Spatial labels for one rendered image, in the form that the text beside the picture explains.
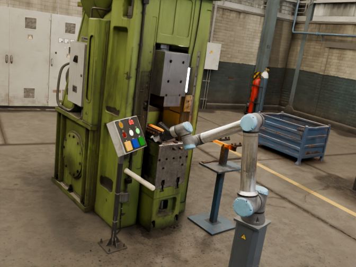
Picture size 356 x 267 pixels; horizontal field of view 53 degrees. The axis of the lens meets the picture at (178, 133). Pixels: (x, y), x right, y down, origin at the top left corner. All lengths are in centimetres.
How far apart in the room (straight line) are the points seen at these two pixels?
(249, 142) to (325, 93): 929
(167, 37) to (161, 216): 176
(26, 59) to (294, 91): 820
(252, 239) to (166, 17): 205
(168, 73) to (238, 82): 835
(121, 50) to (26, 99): 520
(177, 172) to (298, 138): 366
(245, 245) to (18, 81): 649
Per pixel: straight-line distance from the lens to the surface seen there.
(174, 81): 336
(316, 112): 1192
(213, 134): 285
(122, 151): 288
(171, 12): 346
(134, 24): 324
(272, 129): 721
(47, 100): 855
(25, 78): 839
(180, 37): 353
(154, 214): 366
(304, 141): 678
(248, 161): 258
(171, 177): 359
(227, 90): 1137
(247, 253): 297
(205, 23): 374
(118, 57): 352
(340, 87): 1146
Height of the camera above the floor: 187
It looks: 14 degrees down
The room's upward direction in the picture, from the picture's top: 7 degrees clockwise
